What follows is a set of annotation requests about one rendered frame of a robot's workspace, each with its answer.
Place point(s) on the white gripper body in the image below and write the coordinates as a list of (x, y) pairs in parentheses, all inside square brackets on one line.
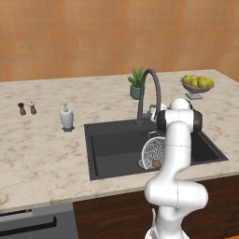
[(154, 117)]

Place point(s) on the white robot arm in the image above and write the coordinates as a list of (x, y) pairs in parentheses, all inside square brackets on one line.
[(176, 146)]

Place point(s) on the dark grey curved faucet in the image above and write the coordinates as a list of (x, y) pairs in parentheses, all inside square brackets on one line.
[(141, 102)]

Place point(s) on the white mesh colander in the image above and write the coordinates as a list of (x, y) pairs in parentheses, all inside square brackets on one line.
[(153, 149)]

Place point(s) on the brown kiwi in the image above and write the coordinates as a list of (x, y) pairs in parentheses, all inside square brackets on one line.
[(156, 163)]

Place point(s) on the dark grey sink basin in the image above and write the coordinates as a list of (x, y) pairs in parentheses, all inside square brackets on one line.
[(118, 149)]

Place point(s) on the green potted plant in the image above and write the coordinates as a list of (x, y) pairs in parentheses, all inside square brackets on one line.
[(136, 81)]

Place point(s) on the grey fruit bowl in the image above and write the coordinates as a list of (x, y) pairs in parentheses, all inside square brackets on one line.
[(196, 90)]

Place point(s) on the yellow lemon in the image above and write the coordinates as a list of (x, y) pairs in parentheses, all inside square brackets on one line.
[(202, 82), (187, 79), (194, 77), (210, 82), (194, 83)]

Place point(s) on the white soap dispenser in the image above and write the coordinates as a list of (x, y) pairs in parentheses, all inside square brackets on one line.
[(66, 118)]

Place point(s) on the dark brown cupboard door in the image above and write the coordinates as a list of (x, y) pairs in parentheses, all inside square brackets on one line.
[(112, 217), (222, 208)]

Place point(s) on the white-topped brown salt shaker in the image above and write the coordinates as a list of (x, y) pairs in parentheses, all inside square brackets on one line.
[(32, 108)]

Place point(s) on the brown pepper shaker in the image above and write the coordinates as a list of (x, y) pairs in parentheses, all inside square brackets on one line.
[(21, 109)]

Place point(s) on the grey dishwasher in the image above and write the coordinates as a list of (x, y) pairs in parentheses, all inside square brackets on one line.
[(37, 222)]

